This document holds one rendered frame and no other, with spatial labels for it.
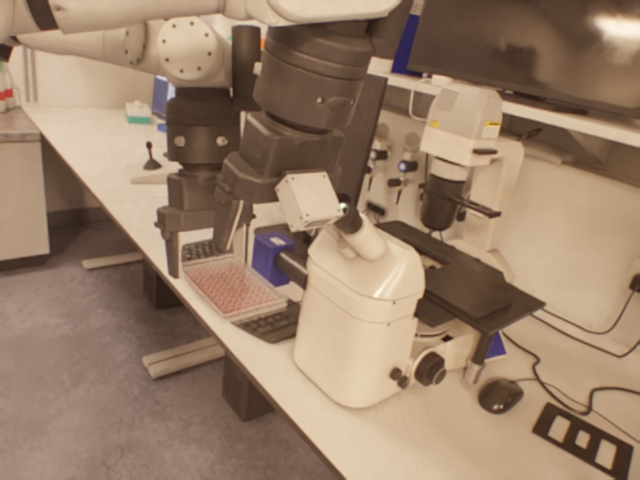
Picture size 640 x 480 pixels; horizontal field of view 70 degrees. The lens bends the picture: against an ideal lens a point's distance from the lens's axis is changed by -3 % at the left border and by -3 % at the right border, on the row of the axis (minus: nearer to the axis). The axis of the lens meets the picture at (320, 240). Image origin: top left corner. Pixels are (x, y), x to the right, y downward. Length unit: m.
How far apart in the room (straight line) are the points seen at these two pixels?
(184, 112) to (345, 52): 0.24
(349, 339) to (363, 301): 0.08
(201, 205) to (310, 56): 0.26
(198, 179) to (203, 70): 0.12
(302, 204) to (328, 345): 0.46
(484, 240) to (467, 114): 0.33
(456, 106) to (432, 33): 0.64
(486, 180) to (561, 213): 0.42
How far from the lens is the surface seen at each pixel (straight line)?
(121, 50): 0.59
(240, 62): 0.57
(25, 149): 2.59
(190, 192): 0.56
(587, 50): 1.24
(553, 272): 1.42
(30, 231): 2.73
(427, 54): 1.46
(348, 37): 0.38
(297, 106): 0.38
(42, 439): 1.87
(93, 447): 1.81
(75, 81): 3.18
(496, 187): 1.00
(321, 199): 0.40
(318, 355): 0.85
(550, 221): 1.40
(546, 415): 1.01
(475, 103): 0.83
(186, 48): 0.53
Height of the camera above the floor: 1.33
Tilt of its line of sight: 23 degrees down
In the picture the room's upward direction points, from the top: 9 degrees clockwise
